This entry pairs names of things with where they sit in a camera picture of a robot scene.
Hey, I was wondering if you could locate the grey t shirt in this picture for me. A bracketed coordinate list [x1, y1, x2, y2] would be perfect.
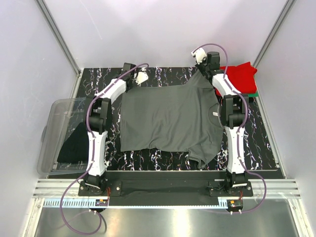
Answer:
[120, 72, 223, 169]

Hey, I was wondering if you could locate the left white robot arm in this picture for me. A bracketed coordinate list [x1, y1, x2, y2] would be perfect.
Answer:
[82, 63, 138, 196]

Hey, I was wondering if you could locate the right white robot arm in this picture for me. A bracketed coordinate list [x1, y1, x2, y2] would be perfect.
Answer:
[191, 48, 249, 196]

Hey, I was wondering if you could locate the red folded t shirt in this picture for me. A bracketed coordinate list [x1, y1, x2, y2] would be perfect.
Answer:
[211, 62, 257, 97]

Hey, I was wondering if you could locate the green folded t shirt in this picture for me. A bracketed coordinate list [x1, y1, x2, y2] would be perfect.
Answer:
[248, 92, 259, 98]

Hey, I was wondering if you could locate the clear plastic bin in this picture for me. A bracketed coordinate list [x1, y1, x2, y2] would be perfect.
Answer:
[37, 97, 90, 175]

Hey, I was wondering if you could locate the black t shirt in bin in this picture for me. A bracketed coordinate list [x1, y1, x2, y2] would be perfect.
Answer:
[57, 122, 89, 163]

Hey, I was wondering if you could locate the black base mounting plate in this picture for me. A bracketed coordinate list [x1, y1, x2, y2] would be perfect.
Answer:
[80, 171, 253, 197]

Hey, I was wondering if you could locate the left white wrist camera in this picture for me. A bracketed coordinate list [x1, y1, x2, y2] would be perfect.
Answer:
[135, 72, 149, 85]

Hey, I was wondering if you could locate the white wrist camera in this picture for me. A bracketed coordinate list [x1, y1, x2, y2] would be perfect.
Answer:
[191, 48, 207, 64]
[135, 72, 149, 85]

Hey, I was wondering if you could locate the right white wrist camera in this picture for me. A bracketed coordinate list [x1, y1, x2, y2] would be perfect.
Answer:
[191, 48, 207, 64]

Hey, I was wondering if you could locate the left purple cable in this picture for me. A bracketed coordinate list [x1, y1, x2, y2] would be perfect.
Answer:
[59, 63, 150, 236]

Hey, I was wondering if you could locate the white slotted cable duct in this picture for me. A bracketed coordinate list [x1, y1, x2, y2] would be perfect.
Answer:
[43, 198, 230, 208]

